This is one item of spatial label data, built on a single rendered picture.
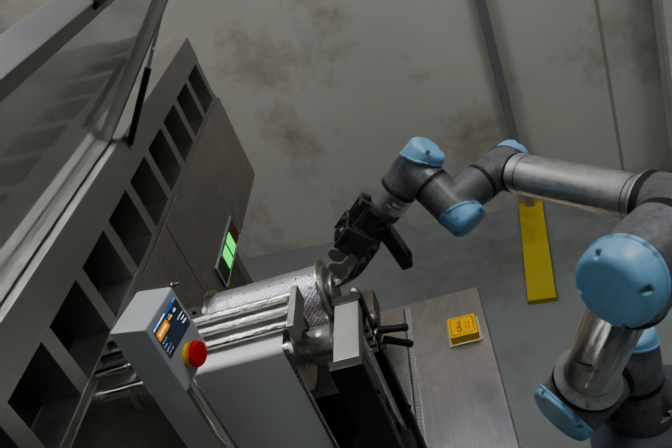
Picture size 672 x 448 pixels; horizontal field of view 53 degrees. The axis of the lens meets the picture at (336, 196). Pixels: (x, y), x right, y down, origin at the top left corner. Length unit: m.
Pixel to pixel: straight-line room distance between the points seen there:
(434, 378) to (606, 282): 0.80
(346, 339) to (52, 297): 0.48
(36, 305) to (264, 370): 0.36
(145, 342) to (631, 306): 0.60
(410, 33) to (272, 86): 0.75
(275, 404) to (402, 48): 2.39
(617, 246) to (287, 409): 0.58
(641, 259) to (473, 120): 2.57
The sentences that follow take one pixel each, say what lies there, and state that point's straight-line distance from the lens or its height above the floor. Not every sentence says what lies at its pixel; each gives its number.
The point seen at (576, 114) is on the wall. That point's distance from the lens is 3.47.
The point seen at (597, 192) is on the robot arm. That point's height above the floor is 1.46.
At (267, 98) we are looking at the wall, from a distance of 3.54.
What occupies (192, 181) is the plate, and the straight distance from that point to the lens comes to 1.80.
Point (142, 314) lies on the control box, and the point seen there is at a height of 1.71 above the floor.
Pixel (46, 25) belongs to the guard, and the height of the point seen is 2.02.
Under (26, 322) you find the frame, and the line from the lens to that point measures 1.12.
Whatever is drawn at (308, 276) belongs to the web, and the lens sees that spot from 1.41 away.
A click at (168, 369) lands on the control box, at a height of 1.65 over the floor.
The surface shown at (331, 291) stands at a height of 1.27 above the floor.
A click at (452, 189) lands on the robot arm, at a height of 1.46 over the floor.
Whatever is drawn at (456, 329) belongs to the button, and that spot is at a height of 0.92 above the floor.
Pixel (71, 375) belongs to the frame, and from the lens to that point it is 1.18.
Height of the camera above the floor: 2.10
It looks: 29 degrees down
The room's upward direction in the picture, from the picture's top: 22 degrees counter-clockwise
